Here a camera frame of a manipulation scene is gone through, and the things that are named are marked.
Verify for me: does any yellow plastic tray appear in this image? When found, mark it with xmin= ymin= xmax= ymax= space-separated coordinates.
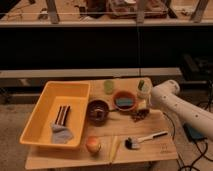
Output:
xmin=20 ymin=81 xmax=90 ymax=149

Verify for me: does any dark grape bunch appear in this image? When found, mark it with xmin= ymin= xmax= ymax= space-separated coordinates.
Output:
xmin=131 ymin=109 xmax=150 ymax=122

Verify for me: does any orange apple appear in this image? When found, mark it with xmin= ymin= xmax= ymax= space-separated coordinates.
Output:
xmin=86 ymin=136 xmax=101 ymax=154

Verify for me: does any green translucent cup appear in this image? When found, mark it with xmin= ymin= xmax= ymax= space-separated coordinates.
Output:
xmin=104 ymin=80 xmax=114 ymax=95

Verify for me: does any blue green sponge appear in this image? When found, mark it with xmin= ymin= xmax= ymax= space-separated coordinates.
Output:
xmin=115 ymin=98 xmax=133 ymax=107

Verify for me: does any dark chocolate bar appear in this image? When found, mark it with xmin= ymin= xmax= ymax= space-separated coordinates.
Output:
xmin=55 ymin=106 xmax=70 ymax=126

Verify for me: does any dark brown bowl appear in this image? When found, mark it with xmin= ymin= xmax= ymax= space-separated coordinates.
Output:
xmin=86 ymin=100 xmax=109 ymax=126

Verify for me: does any wooden folding table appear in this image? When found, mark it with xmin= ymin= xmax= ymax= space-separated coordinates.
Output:
xmin=26 ymin=80 xmax=177 ymax=169

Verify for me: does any orange clay bowl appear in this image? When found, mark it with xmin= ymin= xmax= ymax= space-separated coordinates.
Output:
xmin=112 ymin=91 xmax=137 ymax=112

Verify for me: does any clear glass with green item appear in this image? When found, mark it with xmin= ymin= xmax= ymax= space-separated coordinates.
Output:
xmin=137 ymin=80 xmax=148 ymax=99

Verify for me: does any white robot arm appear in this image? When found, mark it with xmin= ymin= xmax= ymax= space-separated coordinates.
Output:
xmin=137 ymin=80 xmax=213 ymax=141

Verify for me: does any yellow banana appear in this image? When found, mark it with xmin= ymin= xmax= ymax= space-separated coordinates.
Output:
xmin=109 ymin=136 xmax=120 ymax=163

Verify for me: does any black floor cable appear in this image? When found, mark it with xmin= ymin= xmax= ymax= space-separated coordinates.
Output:
xmin=162 ymin=101 xmax=213 ymax=171

